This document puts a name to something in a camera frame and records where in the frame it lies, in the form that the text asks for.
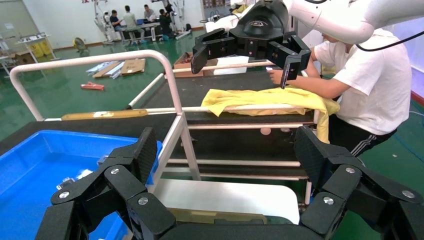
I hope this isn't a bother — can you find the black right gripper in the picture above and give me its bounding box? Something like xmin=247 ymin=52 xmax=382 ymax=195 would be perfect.
xmin=191 ymin=0 xmax=312 ymax=90

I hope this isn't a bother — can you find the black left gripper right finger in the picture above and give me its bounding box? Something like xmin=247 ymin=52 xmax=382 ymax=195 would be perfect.
xmin=293 ymin=125 xmax=424 ymax=240

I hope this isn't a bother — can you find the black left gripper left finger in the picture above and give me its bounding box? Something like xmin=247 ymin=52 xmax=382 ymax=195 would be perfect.
xmin=34 ymin=127 xmax=176 ymax=240

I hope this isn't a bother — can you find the silver slotted metal part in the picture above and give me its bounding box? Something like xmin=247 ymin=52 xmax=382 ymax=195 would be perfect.
xmin=56 ymin=168 xmax=94 ymax=192

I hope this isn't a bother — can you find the white block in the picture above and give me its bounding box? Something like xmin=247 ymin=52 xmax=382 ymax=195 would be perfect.
xmin=212 ymin=55 xmax=250 ymax=76

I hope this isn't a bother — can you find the yellow cloth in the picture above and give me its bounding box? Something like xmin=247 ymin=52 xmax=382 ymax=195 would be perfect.
xmin=201 ymin=86 xmax=341 ymax=145

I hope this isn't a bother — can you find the wooden edge strip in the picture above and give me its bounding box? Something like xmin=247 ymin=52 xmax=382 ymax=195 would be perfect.
xmin=61 ymin=109 xmax=149 ymax=121

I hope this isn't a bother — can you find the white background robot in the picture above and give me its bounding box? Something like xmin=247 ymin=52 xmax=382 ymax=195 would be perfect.
xmin=170 ymin=0 xmax=193 ymax=41
xmin=93 ymin=0 xmax=116 ymax=46

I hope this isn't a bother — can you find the red floor object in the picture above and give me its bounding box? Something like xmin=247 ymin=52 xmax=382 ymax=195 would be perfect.
xmin=80 ymin=81 xmax=106 ymax=92

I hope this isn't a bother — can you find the brass strip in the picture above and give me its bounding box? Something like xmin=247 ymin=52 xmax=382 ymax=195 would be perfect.
xmin=168 ymin=207 xmax=268 ymax=225

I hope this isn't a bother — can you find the person in black shirt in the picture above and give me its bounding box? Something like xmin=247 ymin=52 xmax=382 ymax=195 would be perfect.
xmin=158 ymin=8 xmax=175 ymax=42

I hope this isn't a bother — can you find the person in white t-shirt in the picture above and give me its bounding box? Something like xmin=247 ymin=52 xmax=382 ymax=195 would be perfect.
xmin=268 ymin=28 xmax=413 ymax=158

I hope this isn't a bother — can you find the flat cardboard sheet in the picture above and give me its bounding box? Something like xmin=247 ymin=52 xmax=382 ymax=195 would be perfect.
xmin=120 ymin=58 xmax=147 ymax=77

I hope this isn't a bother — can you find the long cardboard strip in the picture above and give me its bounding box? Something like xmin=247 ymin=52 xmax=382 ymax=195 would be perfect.
xmin=92 ymin=60 xmax=123 ymax=80

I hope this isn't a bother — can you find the white panel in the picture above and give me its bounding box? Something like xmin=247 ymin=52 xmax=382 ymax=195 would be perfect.
xmin=149 ymin=178 xmax=301 ymax=225

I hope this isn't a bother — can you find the white plastic strip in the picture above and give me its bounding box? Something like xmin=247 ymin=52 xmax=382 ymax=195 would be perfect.
xmin=85 ymin=61 xmax=114 ymax=74

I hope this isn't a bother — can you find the black work table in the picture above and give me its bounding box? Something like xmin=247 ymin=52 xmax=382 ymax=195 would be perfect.
xmin=118 ymin=21 xmax=164 ymax=43

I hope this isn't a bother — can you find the blue plastic bin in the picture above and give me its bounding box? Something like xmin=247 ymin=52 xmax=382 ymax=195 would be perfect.
xmin=0 ymin=129 xmax=163 ymax=240

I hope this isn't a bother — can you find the person in pale shirt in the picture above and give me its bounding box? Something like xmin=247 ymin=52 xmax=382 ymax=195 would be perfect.
xmin=143 ymin=3 xmax=158 ymax=23

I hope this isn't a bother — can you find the white tube railing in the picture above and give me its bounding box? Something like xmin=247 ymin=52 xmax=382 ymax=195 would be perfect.
xmin=9 ymin=49 xmax=203 ymax=193

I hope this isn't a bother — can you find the person in grey green shirt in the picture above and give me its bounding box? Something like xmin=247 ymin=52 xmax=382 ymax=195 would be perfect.
xmin=122 ymin=4 xmax=147 ymax=46

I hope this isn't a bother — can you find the yellow floor fan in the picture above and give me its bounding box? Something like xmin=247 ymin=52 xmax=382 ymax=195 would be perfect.
xmin=72 ymin=37 xmax=89 ymax=53

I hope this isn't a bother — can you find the person in dark blue shirt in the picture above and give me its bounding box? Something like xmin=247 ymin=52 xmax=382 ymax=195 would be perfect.
xmin=109 ymin=9 xmax=125 ymax=33

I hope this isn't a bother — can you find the brown box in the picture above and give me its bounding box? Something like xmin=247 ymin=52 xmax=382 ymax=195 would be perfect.
xmin=14 ymin=51 xmax=37 ymax=66

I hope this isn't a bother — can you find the white shelf table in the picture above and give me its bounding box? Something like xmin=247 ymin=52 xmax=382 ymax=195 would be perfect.
xmin=15 ymin=32 xmax=62 ymax=64

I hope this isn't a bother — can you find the white tube rack frame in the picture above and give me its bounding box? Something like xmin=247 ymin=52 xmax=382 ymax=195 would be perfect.
xmin=125 ymin=60 xmax=323 ymax=206

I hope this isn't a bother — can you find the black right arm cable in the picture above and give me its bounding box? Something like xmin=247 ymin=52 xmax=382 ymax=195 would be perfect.
xmin=356 ymin=30 xmax=424 ymax=53

